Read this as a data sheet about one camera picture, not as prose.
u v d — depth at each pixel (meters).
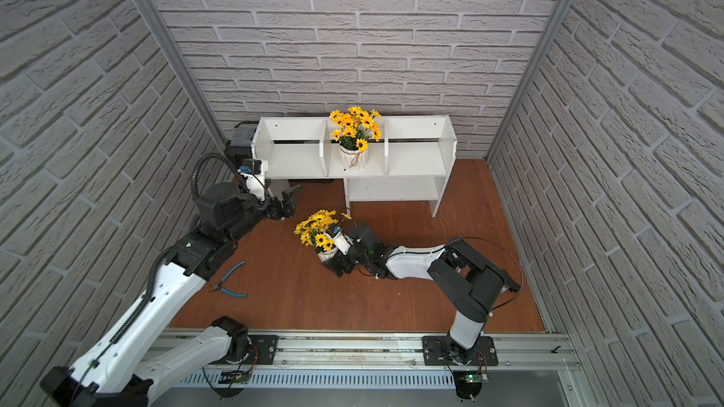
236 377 0.69
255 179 0.58
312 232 0.79
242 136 1.03
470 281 0.47
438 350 0.74
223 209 0.49
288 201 0.62
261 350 0.73
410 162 0.85
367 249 0.69
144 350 0.42
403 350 0.76
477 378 0.70
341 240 0.76
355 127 0.76
